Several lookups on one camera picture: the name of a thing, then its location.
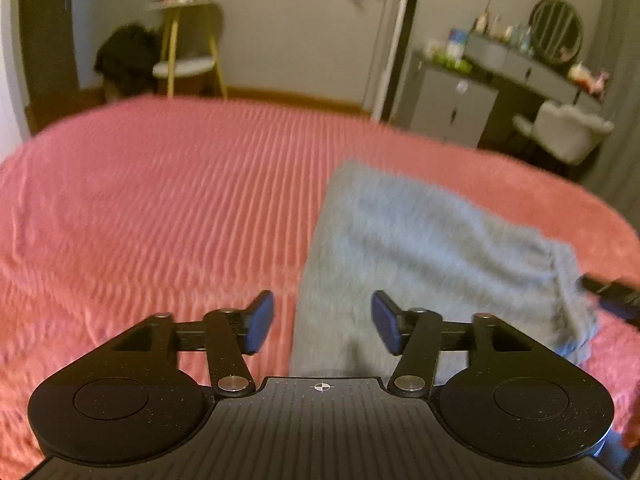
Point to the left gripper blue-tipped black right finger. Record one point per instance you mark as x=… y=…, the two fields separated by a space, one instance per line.
x=418 y=338

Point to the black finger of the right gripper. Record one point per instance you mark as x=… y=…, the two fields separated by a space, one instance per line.
x=616 y=297

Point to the grey drawer cabinet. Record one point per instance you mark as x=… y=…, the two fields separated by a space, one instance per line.
x=442 y=104

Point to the oval black-framed mirror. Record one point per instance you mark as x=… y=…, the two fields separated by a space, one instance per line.
x=557 y=31

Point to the yellow two-tier side table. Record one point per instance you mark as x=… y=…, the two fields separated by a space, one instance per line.
x=188 y=45

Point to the dark wooden door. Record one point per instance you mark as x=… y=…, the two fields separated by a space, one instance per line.
x=48 y=51

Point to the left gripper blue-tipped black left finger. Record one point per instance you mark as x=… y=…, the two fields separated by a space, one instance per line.
x=225 y=336

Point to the pink ribbed bedspread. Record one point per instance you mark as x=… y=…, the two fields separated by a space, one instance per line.
x=190 y=205

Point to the grey sweatpants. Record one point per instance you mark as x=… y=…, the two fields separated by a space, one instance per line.
x=427 y=248

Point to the white vertical pipe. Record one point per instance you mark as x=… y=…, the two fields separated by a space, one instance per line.
x=388 y=58

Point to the white blue canister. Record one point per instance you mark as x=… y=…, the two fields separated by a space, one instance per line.
x=456 y=43

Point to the white shell-back chair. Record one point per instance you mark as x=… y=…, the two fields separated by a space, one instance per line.
x=564 y=131

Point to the black bag on floor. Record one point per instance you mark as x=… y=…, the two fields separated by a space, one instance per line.
x=126 y=62

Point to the grey vanity desk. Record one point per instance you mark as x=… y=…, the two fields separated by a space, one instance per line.
x=523 y=84

